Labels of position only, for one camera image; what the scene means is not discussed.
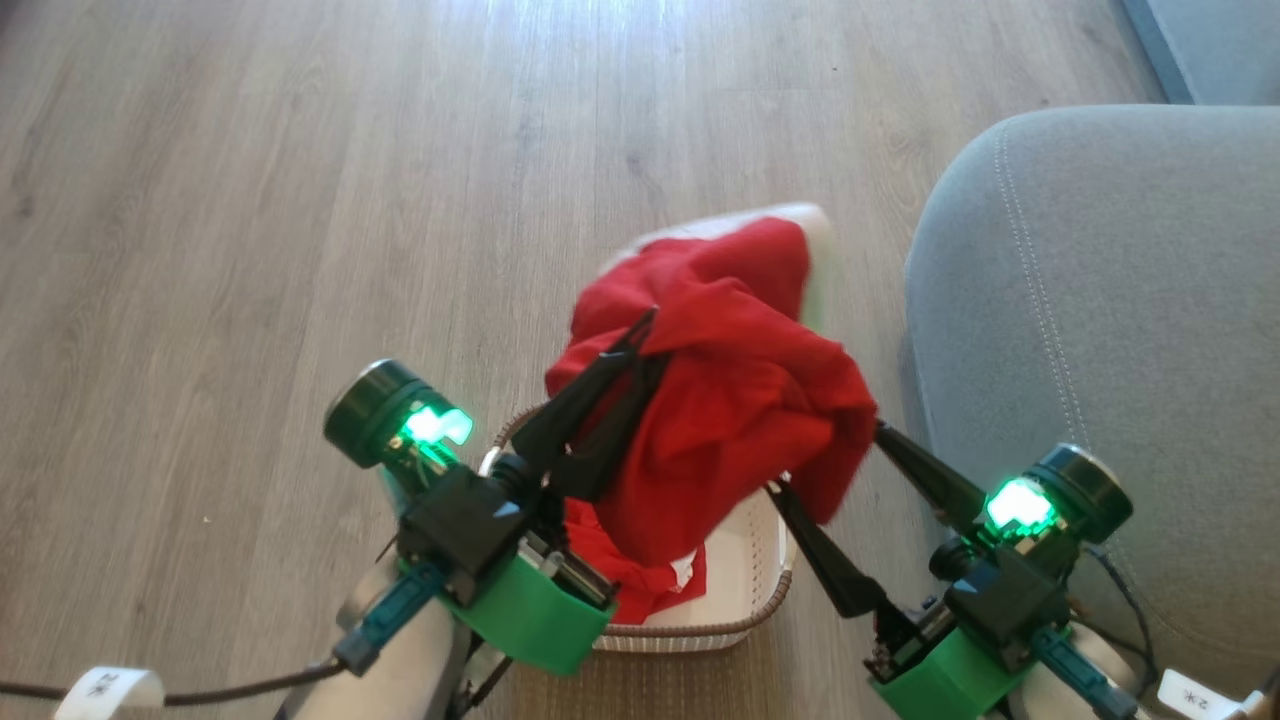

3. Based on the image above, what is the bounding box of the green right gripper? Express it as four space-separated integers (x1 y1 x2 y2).
767 419 1043 720

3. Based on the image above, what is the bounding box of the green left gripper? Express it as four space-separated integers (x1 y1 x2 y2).
440 308 670 675

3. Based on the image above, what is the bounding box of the red clothing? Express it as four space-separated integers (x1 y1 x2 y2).
545 215 879 626

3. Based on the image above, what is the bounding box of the white clothing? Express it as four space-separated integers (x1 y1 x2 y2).
625 203 839 333

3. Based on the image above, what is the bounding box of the white woven-rim laundry basket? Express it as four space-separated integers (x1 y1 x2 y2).
478 403 798 654

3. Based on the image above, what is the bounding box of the left black cylinder green light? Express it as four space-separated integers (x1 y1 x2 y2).
323 359 474 471

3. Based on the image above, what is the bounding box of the grey fabric sofa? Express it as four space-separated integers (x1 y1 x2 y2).
905 105 1280 720

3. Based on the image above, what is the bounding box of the grey blue furniture piece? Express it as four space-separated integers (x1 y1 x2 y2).
1118 0 1280 106

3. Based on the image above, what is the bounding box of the teal right cable connector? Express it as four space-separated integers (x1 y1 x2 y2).
1030 625 1141 720

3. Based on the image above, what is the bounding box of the teal cable connector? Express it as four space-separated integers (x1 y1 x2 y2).
333 563 443 677
1030 625 1141 720

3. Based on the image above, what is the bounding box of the teal left cable connector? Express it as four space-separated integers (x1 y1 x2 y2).
333 563 443 677

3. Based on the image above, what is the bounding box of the white right cable label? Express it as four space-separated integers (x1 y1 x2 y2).
1157 668 1253 720

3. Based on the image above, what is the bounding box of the white cable label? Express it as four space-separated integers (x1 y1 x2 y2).
54 666 166 720
1157 668 1253 720

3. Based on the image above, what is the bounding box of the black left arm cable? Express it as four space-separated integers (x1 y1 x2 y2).
0 658 351 705

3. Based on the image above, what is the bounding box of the white left cable label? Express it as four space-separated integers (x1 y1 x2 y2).
54 666 166 720

